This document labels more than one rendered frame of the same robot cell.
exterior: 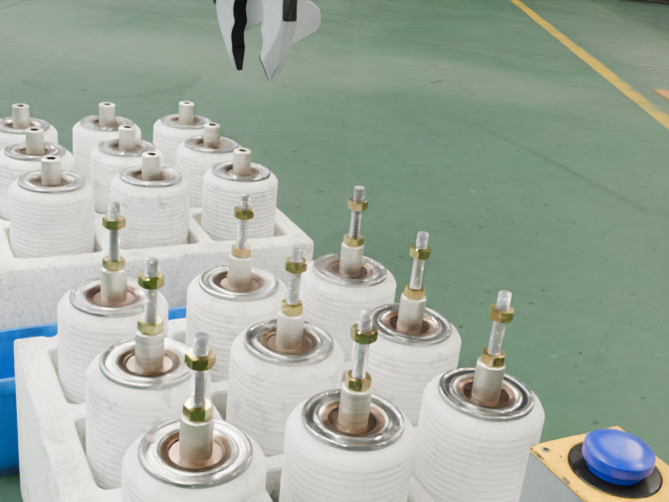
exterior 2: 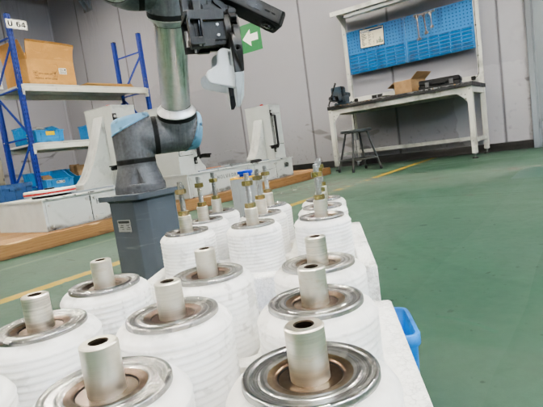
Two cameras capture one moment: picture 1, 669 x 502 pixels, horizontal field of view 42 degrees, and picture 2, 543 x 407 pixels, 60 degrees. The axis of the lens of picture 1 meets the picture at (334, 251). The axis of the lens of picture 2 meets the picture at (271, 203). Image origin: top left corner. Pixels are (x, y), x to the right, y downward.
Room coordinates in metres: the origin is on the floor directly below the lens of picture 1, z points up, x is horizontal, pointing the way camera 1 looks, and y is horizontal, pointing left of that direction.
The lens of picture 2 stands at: (1.37, 0.59, 0.38)
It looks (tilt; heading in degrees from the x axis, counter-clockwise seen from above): 7 degrees down; 216
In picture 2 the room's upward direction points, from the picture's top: 8 degrees counter-clockwise
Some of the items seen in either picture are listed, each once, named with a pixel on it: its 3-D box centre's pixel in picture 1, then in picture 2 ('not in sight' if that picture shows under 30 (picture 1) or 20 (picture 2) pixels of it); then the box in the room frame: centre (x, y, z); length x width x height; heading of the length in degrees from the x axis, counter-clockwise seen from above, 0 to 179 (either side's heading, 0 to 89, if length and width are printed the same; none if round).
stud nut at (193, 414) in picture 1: (197, 408); not in sight; (0.48, 0.08, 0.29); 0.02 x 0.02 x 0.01; 9
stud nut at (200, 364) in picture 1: (200, 359); not in sight; (0.48, 0.08, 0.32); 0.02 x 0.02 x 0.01; 9
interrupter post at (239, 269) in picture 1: (240, 270); (251, 216); (0.75, 0.09, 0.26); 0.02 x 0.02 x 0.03
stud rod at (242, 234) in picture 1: (242, 233); (248, 195); (0.75, 0.09, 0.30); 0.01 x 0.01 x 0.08
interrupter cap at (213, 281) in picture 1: (239, 283); (253, 224); (0.75, 0.09, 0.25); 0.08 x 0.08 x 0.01
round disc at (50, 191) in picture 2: not in sight; (50, 191); (-0.20, -2.23, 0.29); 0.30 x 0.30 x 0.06
